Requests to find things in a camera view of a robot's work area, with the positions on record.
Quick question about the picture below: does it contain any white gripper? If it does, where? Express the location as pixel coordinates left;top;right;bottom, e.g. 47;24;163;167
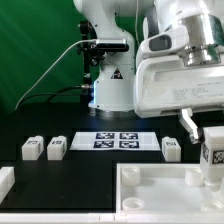
134;55;224;144

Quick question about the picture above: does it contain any white square tabletop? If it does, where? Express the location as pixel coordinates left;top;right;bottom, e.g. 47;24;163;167
116;163;224;214

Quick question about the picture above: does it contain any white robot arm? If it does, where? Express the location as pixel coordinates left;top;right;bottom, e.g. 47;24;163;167
73;0;224;144

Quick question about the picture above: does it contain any white sheet with tags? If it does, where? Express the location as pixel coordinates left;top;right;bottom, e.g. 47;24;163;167
70;132;160;151

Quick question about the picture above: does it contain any white left obstacle block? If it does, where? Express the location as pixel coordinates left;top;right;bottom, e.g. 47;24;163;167
0;167;15;204

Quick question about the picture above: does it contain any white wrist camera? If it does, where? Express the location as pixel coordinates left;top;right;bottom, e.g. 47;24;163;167
136;26;189;66

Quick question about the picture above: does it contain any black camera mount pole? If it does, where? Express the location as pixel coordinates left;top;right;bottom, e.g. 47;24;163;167
76;20;129;104

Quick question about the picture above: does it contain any black cable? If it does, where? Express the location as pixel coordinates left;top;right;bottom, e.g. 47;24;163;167
16;84;94;109

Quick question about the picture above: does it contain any white front rail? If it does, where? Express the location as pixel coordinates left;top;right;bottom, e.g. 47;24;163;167
0;213;224;224

